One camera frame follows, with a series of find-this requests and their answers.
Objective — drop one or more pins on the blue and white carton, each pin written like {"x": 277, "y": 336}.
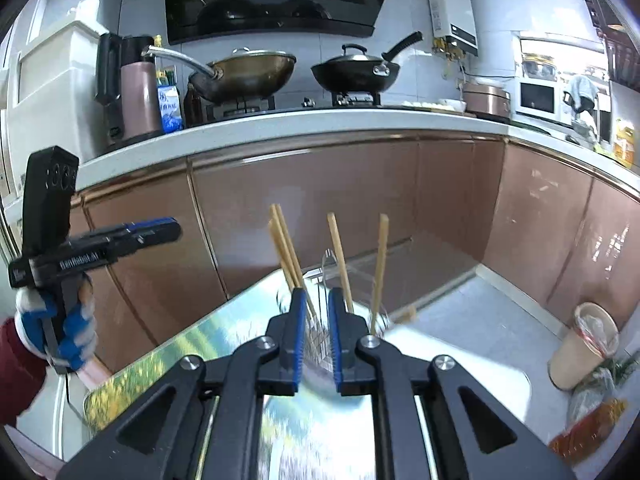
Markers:
{"x": 170, "y": 110}

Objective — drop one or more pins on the white microwave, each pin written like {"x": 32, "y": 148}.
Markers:
{"x": 537, "y": 97}

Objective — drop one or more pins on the yellow cooking oil bottle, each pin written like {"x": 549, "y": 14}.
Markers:
{"x": 625, "y": 145}

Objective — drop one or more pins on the clear plastic bag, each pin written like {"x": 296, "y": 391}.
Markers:
{"x": 592, "y": 395}

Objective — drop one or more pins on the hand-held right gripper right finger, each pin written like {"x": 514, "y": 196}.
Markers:
{"x": 336, "y": 345}

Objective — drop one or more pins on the orange oil bottle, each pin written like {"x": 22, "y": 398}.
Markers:
{"x": 585, "y": 432}

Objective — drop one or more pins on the black wok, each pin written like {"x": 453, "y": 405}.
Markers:
{"x": 350, "y": 77}

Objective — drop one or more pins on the wooden chopstick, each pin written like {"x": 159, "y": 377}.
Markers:
{"x": 285, "y": 240}
{"x": 382, "y": 260}
{"x": 280, "y": 255}
{"x": 338, "y": 255}

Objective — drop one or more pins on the steel pot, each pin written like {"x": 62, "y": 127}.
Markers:
{"x": 540, "y": 67}

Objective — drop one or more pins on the black wok lid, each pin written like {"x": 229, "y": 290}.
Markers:
{"x": 355, "y": 60}

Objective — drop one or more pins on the dark sauce bottle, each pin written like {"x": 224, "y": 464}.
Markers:
{"x": 193, "y": 107}

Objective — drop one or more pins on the copper lower kitchen cabinets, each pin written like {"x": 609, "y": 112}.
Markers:
{"x": 300, "y": 195}

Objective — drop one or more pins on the yellow capped bottle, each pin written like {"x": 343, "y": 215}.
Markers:
{"x": 165, "y": 67}

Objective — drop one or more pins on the black dish rack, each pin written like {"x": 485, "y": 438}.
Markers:
{"x": 617, "y": 30}

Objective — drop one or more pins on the white water heater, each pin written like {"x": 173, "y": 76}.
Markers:
{"x": 452, "y": 10}

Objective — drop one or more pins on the black range hood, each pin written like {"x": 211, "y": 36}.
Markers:
{"x": 280, "y": 0}

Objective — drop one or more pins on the black gas stove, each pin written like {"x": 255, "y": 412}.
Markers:
{"x": 300, "y": 105}

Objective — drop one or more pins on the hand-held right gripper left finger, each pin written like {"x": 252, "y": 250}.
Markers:
{"x": 298, "y": 345}

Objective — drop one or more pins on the white kitchen countertop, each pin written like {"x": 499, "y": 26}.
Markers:
{"x": 300, "y": 122}

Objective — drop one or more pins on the copper rice cooker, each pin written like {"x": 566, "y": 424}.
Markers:
{"x": 487, "y": 102}

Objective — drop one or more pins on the person's left forearm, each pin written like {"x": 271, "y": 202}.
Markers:
{"x": 20, "y": 375}

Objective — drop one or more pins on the beige trash bin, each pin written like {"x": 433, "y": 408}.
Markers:
{"x": 575, "y": 355}

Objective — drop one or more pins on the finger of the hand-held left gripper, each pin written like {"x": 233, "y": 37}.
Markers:
{"x": 150, "y": 232}

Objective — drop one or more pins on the green onions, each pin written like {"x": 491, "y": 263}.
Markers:
{"x": 621, "y": 367}

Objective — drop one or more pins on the printed glossy table cover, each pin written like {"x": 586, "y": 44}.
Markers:
{"x": 210, "y": 340}

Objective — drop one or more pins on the person's left hand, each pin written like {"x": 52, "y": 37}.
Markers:
{"x": 80, "y": 335}

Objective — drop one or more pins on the light blue towel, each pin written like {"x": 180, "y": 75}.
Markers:
{"x": 582, "y": 90}

